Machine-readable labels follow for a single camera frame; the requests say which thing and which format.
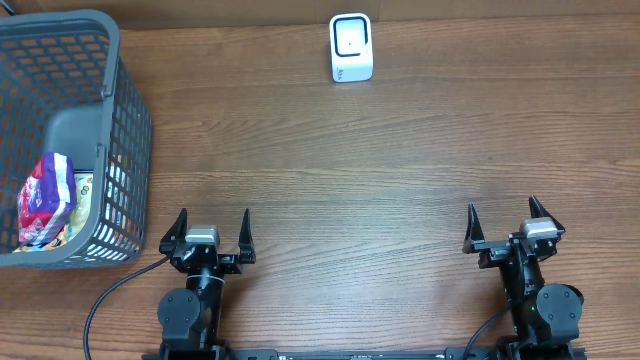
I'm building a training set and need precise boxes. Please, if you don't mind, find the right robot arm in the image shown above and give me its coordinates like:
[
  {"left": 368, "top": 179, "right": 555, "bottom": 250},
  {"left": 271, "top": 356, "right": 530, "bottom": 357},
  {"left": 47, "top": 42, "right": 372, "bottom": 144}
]
[{"left": 460, "top": 195, "right": 587, "bottom": 360}]

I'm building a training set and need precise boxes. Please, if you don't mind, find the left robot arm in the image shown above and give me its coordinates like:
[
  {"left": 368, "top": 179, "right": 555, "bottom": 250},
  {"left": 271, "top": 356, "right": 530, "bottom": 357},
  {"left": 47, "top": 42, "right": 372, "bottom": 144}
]
[{"left": 157, "top": 209, "right": 256, "bottom": 360}]

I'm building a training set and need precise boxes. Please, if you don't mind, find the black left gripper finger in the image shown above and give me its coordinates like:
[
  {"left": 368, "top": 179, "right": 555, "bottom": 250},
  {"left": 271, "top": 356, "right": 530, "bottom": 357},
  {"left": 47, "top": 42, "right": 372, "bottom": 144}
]
[
  {"left": 238, "top": 209, "right": 254, "bottom": 256},
  {"left": 160, "top": 208, "right": 188, "bottom": 245}
]

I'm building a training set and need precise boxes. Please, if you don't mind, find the white barcode scanner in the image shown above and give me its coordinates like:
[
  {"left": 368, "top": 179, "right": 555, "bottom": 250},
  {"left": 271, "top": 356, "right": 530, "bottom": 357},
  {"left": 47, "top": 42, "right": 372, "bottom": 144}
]
[{"left": 329, "top": 13, "right": 374, "bottom": 83}]

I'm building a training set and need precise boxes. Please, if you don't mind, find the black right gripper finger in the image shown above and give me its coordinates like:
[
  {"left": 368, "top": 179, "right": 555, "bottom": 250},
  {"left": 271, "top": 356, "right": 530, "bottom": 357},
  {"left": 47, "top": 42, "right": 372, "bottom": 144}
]
[
  {"left": 465, "top": 203, "right": 485, "bottom": 243},
  {"left": 528, "top": 195, "right": 565, "bottom": 234}
]

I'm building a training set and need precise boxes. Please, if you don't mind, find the yellow snack bag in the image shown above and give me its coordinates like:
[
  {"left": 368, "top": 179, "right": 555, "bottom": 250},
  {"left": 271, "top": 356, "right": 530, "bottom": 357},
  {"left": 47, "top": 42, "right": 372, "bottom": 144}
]
[{"left": 14, "top": 170, "right": 93, "bottom": 253}]

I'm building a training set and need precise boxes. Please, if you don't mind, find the grey plastic shopping basket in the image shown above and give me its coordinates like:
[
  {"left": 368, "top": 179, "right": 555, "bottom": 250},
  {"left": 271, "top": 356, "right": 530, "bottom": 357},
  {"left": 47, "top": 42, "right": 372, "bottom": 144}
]
[{"left": 1, "top": 10, "right": 153, "bottom": 269}]

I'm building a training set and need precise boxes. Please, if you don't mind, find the red purple pad pack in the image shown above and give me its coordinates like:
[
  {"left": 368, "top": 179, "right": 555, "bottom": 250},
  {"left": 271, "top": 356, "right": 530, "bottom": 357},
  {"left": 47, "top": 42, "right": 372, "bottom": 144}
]
[{"left": 17, "top": 152, "right": 77, "bottom": 246}]

